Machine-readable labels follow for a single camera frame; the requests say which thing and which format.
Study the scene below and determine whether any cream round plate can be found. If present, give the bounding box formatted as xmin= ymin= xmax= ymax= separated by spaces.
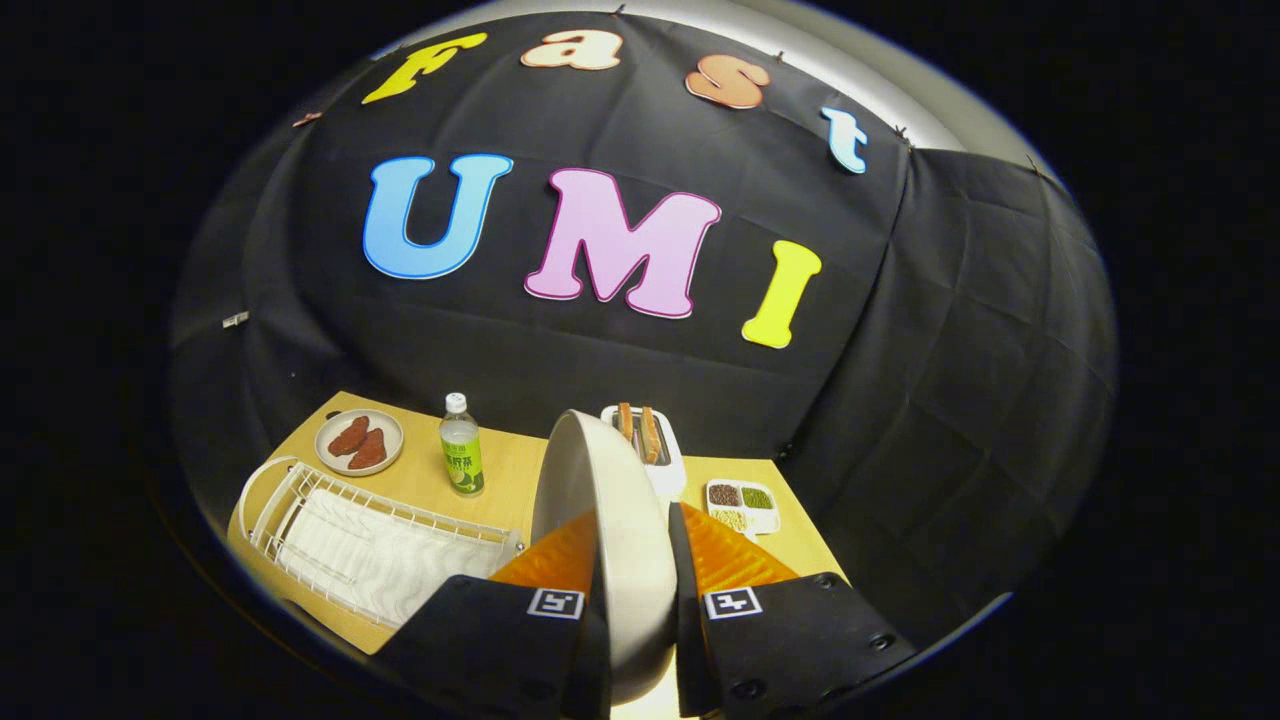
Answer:
xmin=530 ymin=408 xmax=679 ymax=706

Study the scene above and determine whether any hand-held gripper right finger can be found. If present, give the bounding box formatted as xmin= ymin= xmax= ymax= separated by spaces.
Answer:
xmin=666 ymin=502 xmax=918 ymax=719

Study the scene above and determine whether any green label drink bottle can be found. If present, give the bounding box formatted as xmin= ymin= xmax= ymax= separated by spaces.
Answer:
xmin=439 ymin=392 xmax=486 ymax=497

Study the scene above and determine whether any small grey plate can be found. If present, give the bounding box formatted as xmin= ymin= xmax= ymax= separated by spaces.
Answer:
xmin=315 ymin=409 xmax=405 ymax=477

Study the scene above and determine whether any white wire dish rack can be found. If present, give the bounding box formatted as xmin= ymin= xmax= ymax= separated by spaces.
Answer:
xmin=237 ymin=456 xmax=526 ymax=631

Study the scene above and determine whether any white divided dish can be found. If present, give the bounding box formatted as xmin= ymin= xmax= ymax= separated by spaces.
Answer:
xmin=704 ymin=478 xmax=781 ymax=541

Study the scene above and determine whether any black backdrop cloth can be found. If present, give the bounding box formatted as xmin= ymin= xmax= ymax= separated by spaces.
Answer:
xmin=170 ymin=10 xmax=1116 ymax=641

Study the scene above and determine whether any white toaster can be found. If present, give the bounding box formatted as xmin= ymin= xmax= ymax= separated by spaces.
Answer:
xmin=600 ymin=404 xmax=688 ymax=501

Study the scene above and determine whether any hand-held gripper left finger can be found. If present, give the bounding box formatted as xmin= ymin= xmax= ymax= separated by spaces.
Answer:
xmin=372 ymin=510 xmax=613 ymax=720

